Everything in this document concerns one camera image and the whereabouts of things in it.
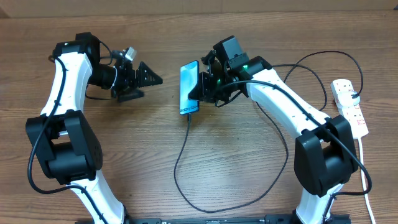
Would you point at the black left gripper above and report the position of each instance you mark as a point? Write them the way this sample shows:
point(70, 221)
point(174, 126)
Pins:
point(129, 83)

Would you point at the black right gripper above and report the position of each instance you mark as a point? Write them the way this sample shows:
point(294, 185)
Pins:
point(203, 92)

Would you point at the blue Galaxy smartphone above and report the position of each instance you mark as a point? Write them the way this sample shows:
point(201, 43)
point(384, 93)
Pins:
point(188, 81)

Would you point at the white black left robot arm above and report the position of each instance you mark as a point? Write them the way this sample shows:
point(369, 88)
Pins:
point(66, 154)

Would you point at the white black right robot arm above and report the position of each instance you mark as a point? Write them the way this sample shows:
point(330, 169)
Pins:
point(325, 154)

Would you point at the white charger plug adapter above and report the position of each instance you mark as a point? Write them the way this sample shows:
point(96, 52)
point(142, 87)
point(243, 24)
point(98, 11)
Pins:
point(345, 99)

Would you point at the white power strip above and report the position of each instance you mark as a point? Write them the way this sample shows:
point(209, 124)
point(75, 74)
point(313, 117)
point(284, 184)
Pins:
point(352, 114)

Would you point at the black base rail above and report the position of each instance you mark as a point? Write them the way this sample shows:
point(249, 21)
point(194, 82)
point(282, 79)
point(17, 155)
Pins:
point(211, 221)

